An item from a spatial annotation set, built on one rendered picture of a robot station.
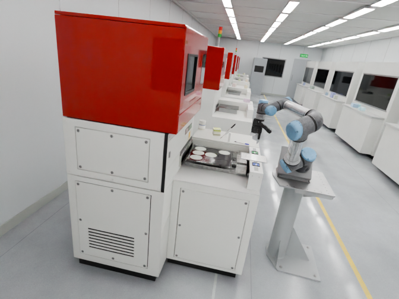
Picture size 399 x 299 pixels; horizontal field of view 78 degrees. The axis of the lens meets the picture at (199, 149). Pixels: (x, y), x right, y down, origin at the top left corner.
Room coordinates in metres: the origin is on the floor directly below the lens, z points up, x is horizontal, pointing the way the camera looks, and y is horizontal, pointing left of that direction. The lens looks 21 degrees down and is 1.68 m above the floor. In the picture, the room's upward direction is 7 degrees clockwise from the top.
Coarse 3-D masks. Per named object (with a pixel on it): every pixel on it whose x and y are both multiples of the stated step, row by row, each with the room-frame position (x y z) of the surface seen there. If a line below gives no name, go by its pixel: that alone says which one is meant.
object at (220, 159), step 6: (192, 150) 2.02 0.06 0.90; (198, 150) 2.04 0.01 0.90; (210, 150) 2.08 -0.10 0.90; (216, 150) 2.10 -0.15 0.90; (222, 150) 2.11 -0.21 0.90; (204, 156) 1.92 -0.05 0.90; (216, 156) 1.95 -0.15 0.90; (222, 156) 1.97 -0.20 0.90; (228, 156) 1.98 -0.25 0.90; (210, 162) 1.81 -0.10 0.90; (216, 162) 1.82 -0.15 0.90; (222, 162) 1.84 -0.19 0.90; (228, 162) 1.86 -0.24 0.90
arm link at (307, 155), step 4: (304, 148) 1.77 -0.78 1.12; (308, 148) 1.77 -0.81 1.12; (300, 152) 1.76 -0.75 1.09; (304, 152) 1.74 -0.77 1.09; (308, 152) 1.75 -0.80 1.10; (312, 152) 1.75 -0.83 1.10; (300, 156) 1.74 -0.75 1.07; (304, 156) 1.72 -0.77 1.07; (308, 156) 1.72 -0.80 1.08; (312, 156) 1.73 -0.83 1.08; (304, 160) 1.72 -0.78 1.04; (308, 160) 1.71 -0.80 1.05; (312, 160) 1.71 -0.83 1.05; (304, 164) 1.72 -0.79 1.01; (308, 164) 1.76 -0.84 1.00
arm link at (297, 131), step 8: (296, 120) 1.50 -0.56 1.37; (304, 120) 1.49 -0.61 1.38; (312, 120) 1.48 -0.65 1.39; (288, 128) 1.52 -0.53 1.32; (296, 128) 1.46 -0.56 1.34; (304, 128) 1.46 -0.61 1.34; (312, 128) 1.47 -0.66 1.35; (288, 136) 1.53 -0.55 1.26; (296, 136) 1.45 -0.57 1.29; (304, 136) 1.48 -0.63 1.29; (296, 144) 1.55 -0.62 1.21; (288, 152) 1.65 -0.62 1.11; (296, 152) 1.60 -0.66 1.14; (280, 160) 1.75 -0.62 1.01; (288, 160) 1.68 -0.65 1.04; (296, 160) 1.66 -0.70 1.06; (288, 168) 1.68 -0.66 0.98; (296, 168) 1.71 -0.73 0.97
